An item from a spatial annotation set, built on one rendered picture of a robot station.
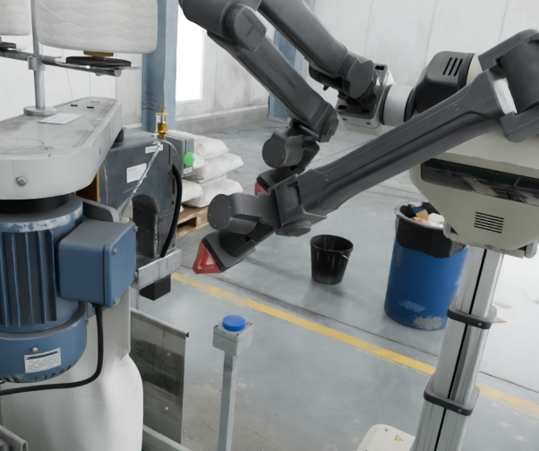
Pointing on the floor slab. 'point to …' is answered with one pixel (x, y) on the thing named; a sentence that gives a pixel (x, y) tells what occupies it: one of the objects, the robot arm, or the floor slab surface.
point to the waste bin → (422, 270)
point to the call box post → (227, 402)
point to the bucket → (329, 258)
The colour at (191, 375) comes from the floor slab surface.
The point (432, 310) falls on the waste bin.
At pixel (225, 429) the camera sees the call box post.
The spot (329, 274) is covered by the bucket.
